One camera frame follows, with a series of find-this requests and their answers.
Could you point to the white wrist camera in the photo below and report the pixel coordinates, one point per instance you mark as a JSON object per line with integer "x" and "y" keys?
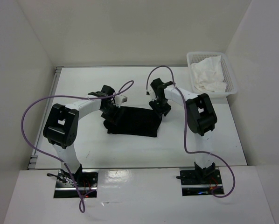
{"x": 119, "y": 100}
{"x": 149, "y": 92}

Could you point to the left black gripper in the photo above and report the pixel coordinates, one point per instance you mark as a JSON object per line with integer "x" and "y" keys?
{"x": 113, "y": 117}

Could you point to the white plastic laundry basket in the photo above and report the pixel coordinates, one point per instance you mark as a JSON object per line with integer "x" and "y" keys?
{"x": 229, "y": 78}

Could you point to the black skirt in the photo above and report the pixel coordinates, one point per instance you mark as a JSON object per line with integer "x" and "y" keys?
{"x": 132, "y": 121}

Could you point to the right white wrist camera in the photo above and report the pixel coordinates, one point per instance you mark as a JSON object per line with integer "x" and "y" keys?
{"x": 149, "y": 92}

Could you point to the white skirt in basket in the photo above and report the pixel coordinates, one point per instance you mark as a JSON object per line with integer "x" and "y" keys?
{"x": 208, "y": 75}

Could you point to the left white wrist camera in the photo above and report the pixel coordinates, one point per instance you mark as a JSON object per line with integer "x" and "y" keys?
{"x": 119, "y": 100}

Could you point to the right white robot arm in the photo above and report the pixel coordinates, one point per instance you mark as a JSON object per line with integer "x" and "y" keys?
{"x": 200, "y": 119}

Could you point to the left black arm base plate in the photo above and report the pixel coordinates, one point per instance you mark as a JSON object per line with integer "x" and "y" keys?
{"x": 87, "y": 186}

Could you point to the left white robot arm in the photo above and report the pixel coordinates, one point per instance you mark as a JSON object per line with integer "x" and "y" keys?
{"x": 62, "y": 124}

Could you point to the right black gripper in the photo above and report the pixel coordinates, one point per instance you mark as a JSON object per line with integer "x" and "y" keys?
{"x": 165, "y": 110}

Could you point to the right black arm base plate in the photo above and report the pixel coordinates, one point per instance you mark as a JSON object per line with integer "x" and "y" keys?
{"x": 192, "y": 186}

